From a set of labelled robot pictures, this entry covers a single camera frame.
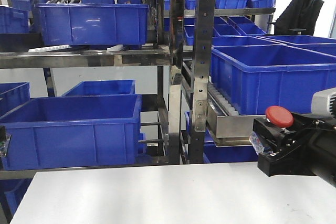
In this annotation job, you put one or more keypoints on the red push button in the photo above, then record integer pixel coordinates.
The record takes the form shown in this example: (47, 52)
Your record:
(279, 116)

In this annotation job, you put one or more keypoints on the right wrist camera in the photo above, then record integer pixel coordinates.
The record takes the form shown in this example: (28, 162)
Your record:
(323, 102)

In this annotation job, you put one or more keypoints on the large blue bin upper left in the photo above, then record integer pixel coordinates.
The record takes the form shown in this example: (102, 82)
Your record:
(93, 24)

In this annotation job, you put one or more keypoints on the steel shelving rack left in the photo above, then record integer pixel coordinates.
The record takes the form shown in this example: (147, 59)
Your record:
(156, 54)

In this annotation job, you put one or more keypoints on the large blue bin right shelf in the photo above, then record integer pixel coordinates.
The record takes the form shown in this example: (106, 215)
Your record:
(252, 78)

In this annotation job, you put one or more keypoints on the blue bin far left edge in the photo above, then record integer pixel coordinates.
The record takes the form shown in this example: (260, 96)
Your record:
(14, 95)

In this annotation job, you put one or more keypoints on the black jacket on chair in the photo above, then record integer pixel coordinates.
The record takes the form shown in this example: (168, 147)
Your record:
(299, 14)

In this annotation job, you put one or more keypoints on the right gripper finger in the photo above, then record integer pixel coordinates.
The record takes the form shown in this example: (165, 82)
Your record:
(270, 135)
(281, 163)

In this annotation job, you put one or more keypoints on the blue bin behind lower left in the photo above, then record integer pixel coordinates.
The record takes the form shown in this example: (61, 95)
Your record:
(107, 87)

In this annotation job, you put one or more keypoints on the left green circuit board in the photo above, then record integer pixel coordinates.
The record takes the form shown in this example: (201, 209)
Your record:
(4, 141)

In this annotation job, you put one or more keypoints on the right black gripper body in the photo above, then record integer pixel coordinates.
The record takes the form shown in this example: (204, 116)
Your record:
(319, 132)

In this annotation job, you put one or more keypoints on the large blue bin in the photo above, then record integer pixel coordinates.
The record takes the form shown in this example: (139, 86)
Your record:
(93, 24)
(73, 132)

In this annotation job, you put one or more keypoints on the blue bin upper left edge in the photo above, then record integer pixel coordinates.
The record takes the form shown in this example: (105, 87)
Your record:
(14, 21)

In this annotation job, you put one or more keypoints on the large blue bin lower left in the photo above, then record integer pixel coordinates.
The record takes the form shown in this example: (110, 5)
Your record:
(73, 132)

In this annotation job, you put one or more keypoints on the blue bin edge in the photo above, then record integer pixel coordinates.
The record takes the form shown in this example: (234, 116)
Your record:
(14, 21)
(14, 95)

